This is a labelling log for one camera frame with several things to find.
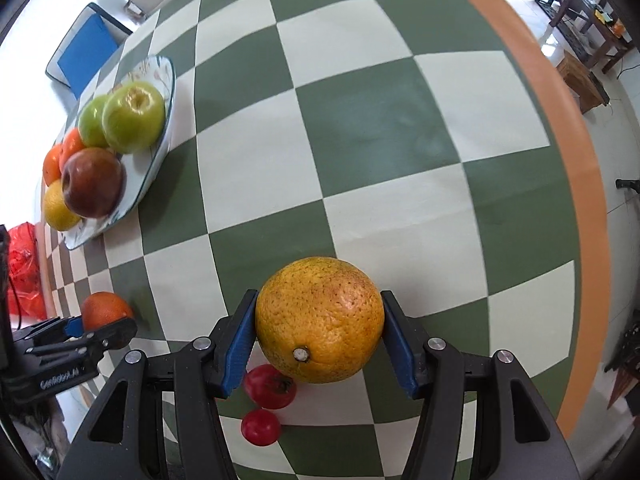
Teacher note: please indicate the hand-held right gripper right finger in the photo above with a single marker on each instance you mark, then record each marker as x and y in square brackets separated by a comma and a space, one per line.
[400, 355]

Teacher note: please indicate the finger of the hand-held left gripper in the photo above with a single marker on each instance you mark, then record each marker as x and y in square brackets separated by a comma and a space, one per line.
[74, 326]
[117, 332]

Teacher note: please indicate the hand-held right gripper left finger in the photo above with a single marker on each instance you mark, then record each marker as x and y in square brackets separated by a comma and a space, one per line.
[240, 345]

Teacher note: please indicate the reddish brown orange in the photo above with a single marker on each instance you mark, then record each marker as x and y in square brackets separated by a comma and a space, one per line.
[102, 310]

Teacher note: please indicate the yellow orange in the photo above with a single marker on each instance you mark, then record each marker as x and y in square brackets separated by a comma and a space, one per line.
[56, 210]
[320, 310]

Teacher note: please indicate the dark red apple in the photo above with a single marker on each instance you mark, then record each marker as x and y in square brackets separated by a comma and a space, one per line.
[92, 182]

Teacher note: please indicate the floral oval plate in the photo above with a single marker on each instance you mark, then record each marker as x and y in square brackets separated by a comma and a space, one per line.
[150, 170]

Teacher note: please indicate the green apple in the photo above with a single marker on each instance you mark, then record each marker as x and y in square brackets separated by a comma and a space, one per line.
[132, 120]
[92, 120]

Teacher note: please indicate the small red tomato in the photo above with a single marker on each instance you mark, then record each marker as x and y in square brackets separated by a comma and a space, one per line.
[260, 427]
[270, 385]

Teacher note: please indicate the red plastic bag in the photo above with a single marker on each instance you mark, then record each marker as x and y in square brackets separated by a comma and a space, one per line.
[25, 260]

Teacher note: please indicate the green checkered tablecloth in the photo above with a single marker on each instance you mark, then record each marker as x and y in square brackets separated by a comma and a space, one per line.
[375, 110]

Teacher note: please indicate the blue cushioned chair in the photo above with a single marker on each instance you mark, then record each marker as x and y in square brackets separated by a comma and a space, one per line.
[82, 50]

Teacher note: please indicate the small wooden stool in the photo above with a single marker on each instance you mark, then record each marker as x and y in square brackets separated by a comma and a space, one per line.
[580, 77]

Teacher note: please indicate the small wooden side table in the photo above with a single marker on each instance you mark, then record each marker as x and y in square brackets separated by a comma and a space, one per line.
[582, 20]

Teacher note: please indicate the orange bottle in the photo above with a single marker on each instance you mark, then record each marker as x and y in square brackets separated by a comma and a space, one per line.
[618, 28]

